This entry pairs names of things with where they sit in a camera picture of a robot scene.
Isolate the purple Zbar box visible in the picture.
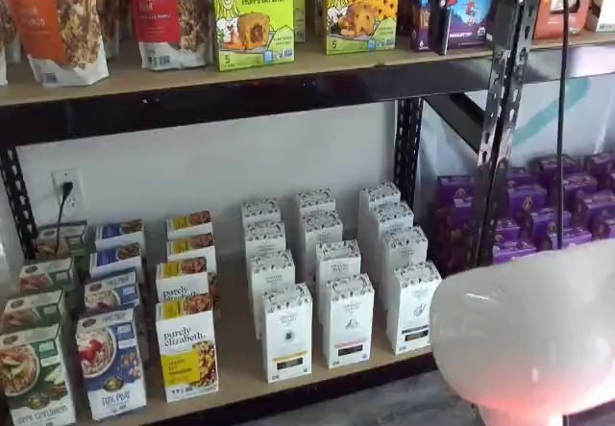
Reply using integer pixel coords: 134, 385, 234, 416
410, 0, 496, 53

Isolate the yellow Bobo's peanut butter box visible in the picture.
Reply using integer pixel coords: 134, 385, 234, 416
325, 0, 403, 56

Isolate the orange snack box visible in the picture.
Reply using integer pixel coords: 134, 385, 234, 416
531, 0, 601, 41

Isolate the short wooden shelf board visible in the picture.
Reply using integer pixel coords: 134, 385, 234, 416
528, 29, 615, 51

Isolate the purple snack box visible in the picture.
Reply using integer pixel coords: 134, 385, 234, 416
582, 151, 615, 177
507, 166, 533, 189
439, 238, 481, 276
591, 210, 615, 243
433, 204, 481, 242
493, 217, 524, 244
528, 208, 574, 249
492, 239, 538, 266
559, 172, 601, 206
436, 174, 478, 209
533, 155, 581, 185
556, 226, 593, 250
573, 190, 615, 228
506, 184, 549, 220

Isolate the white box green strip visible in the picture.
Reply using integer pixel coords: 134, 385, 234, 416
385, 261, 442, 356
368, 201, 415, 273
357, 182, 403, 254
381, 225, 429, 302

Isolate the green Bobo's apple pie box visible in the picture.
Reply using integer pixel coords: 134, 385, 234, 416
209, 0, 296, 72

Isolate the white box pink strip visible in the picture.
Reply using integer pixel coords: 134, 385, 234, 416
299, 210, 344, 273
294, 188, 336, 220
314, 238, 362, 292
321, 272, 376, 369

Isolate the white box yellow strip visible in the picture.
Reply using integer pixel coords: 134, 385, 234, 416
248, 249, 296, 340
240, 197, 283, 230
260, 283, 314, 384
243, 219, 287, 263

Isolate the long wooden shelf board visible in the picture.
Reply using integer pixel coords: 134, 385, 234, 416
0, 31, 496, 108

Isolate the yellow purely elizabeth box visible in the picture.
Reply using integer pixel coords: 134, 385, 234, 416
165, 210, 214, 240
165, 231, 218, 264
154, 256, 213, 303
154, 294, 220, 404

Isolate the wooden shelf board under boxes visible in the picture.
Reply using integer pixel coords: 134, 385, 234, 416
71, 252, 439, 426

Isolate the blue flax cereal box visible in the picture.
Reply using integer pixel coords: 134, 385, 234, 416
75, 307, 148, 421
83, 268, 141, 315
93, 217, 146, 253
89, 241, 144, 278

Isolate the green oatmeal box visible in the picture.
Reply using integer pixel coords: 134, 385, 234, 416
18, 256, 77, 296
1, 289, 67, 337
0, 323, 78, 426
36, 222, 88, 260

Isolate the red berry granola bag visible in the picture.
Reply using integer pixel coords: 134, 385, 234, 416
125, 0, 213, 71

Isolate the clear window granola bag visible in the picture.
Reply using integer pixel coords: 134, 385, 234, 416
95, 0, 132, 60

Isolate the orange purely elizabeth granola bag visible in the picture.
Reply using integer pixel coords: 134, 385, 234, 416
2, 0, 110, 87

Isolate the partly seen granola bag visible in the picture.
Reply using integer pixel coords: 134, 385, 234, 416
0, 0, 23, 86

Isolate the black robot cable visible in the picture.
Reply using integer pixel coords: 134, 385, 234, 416
555, 0, 572, 250

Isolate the black metal shelf frame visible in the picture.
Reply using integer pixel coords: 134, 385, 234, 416
0, 0, 549, 426

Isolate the white wall outlet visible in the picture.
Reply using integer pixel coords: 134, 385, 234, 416
51, 167, 84, 216

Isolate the black plug with cord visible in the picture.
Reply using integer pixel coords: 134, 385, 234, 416
53, 181, 74, 254

